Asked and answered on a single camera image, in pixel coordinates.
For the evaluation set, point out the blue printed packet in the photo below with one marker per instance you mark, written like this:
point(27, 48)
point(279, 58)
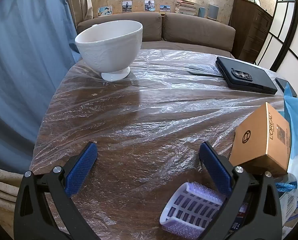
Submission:
point(239, 226)

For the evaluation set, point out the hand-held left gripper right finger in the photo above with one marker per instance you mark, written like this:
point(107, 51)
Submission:
point(215, 170)

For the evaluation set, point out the large grey speaker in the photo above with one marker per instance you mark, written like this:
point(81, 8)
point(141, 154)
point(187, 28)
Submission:
point(213, 12)

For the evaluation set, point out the clear plastic table cover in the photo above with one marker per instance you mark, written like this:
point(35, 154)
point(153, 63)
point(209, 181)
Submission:
point(151, 110)

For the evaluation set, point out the photo of standing figure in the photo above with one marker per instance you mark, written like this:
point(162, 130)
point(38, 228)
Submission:
point(127, 6)

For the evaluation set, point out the blue plastic bag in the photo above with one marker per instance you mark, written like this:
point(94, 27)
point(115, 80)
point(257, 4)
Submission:
point(297, 120)

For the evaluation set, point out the dark wooden cabinet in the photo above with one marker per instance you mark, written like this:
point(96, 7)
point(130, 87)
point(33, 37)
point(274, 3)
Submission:
point(254, 30)

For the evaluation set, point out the photo of building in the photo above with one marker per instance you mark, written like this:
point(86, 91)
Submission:
point(165, 8)

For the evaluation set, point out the dark slim phone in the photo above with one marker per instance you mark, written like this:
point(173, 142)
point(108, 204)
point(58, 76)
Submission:
point(282, 83)

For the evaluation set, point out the black framed sliding screen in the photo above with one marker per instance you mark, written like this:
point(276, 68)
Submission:
point(289, 30)

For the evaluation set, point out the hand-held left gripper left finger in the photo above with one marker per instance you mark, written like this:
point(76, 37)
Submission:
point(80, 170)

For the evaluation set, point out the brown cardboard box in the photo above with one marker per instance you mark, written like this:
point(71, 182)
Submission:
point(259, 140)

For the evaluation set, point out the stack of books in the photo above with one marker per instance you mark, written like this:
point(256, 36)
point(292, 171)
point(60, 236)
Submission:
point(186, 7)

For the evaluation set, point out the black folding phone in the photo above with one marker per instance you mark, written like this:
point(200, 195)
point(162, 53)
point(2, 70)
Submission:
point(249, 80)

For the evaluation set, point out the white printed carton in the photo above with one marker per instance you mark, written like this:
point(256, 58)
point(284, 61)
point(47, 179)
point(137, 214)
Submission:
point(292, 205)

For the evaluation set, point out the beige curtain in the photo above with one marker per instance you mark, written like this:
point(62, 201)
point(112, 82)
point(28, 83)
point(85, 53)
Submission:
point(78, 0)

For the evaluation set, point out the blue curtain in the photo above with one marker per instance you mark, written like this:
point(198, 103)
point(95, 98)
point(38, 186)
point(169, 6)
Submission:
point(26, 67)

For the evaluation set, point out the brown sofa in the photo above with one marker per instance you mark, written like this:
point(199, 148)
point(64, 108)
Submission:
point(196, 28)

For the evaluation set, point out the white footed ceramic bowl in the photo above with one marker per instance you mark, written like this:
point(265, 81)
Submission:
point(108, 52)

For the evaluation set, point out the wide photo print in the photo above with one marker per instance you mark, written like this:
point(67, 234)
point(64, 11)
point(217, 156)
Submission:
point(105, 11)

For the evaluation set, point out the photo of face with sunglasses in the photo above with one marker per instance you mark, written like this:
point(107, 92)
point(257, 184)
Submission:
point(149, 4)

